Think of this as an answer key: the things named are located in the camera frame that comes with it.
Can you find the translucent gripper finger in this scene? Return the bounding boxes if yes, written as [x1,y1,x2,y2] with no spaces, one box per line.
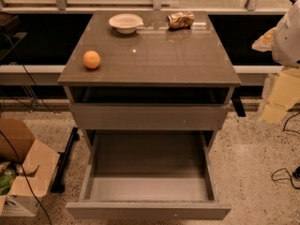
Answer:
[252,27,276,53]

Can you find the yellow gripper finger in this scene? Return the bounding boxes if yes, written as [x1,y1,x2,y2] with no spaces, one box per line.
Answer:
[255,67,300,129]

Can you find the orange fruit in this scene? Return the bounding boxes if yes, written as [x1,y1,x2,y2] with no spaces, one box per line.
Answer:
[82,51,100,69]

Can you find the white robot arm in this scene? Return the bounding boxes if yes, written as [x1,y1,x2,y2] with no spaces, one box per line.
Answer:
[252,0,300,128]

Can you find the grey drawer cabinet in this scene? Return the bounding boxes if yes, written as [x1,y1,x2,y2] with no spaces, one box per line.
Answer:
[58,10,240,145]

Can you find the open grey middle drawer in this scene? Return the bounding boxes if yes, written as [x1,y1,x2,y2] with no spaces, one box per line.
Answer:
[67,131,231,220]

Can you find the closed grey top drawer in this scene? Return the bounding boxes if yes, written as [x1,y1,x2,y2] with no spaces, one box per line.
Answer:
[70,103,228,130]

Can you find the crushed metallic can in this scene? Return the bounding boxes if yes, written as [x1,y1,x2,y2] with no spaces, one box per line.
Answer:
[167,11,195,29]

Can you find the white paper bowl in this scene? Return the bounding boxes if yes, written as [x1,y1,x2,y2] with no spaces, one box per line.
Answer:
[109,13,143,35]

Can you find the open cardboard box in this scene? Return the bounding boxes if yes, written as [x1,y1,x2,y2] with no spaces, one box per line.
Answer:
[0,118,59,218]

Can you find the green item in box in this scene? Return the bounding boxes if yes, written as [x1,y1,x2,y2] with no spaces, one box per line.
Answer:
[0,169,16,195]

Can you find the black cable at right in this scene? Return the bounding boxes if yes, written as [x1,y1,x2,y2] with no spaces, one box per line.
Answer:
[270,111,300,190]

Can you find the black cable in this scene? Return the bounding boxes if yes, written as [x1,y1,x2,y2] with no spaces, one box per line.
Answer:
[270,111,300,190]
[0,35,57,225]

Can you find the black cable at left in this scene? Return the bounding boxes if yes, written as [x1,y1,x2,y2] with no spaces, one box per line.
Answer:
[0,35,57,225]

